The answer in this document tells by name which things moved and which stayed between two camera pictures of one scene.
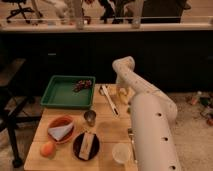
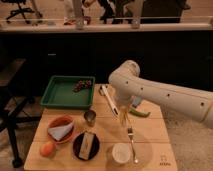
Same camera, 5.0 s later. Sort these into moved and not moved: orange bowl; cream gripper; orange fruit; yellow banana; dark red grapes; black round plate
Moved: cream gripper; yellow banana
Not moved: black round plate; dark red grapes; orange fruit; orange bowl
